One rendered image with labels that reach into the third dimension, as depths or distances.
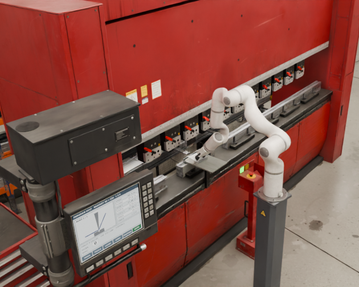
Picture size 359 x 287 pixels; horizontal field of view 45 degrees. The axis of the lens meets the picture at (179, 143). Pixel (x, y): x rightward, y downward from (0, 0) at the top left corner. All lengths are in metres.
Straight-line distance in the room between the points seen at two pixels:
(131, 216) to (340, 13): 3.35
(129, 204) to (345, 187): 3.29
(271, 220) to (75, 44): 1.67
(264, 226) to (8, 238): 1.62
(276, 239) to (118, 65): 1.54
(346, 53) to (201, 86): 2.08
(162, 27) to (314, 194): 2.70
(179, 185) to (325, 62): 2.39
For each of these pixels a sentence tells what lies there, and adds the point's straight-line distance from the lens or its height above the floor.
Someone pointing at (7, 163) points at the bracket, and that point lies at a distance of 2.12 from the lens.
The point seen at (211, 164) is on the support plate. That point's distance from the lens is 3.25.
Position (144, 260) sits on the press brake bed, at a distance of 3.18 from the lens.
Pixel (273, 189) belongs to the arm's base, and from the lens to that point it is 2.86.
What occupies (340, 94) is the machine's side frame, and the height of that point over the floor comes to 0.85.
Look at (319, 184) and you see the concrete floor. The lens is 4.95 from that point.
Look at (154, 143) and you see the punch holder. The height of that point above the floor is 1.29.
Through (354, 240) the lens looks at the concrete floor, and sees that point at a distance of 4.30.
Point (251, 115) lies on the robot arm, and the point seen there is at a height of 1.53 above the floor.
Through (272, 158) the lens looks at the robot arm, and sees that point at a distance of 2.68.
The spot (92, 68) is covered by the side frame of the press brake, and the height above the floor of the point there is 2.01.
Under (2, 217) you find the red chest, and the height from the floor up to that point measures 0.98.
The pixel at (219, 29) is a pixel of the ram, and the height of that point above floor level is 1.91.
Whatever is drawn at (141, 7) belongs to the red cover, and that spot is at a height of 2.19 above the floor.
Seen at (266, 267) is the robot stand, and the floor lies 0.44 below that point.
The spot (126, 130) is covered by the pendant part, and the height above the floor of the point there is 1.85.
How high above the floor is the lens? 2.67
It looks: 28 degrees down
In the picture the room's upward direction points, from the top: 3 degrees counter-clockwise
